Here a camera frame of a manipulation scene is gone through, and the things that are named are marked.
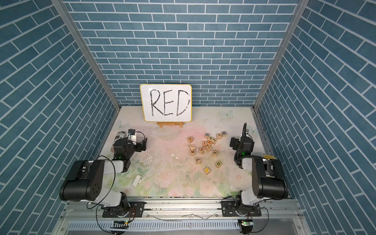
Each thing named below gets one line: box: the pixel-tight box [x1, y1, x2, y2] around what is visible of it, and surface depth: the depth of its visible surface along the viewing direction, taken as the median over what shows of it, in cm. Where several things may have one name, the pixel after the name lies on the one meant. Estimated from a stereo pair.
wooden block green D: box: [214, 161, 223, 169], surface depth 89 cm
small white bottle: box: [132, 174, 143, 188], surface depth 82 cm
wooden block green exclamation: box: [211, 149, 218, 158], surface depth 95 cm
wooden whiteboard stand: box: [157, 121, 184, 128], surface depth 107 cm
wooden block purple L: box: [194, 157, 202, 165], surface depth 91 cm
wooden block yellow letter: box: [203, 166, 212, 176], surface depth 86 cm
